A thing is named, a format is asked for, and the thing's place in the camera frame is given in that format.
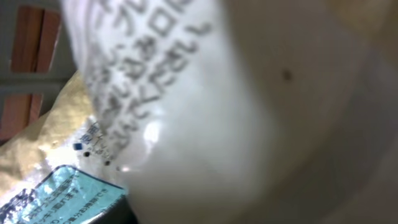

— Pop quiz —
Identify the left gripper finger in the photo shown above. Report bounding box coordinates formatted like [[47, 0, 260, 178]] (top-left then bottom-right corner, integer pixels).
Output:
[[90, 195, 139, 224]]

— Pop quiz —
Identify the grey plastic shopping basket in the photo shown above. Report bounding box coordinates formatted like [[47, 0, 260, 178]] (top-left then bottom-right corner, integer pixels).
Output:
[[1, 0, 76, 144]]

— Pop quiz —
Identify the cream yellow snack bag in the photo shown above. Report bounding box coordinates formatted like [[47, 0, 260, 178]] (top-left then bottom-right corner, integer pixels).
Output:
[[1, 1, 397, 223]]

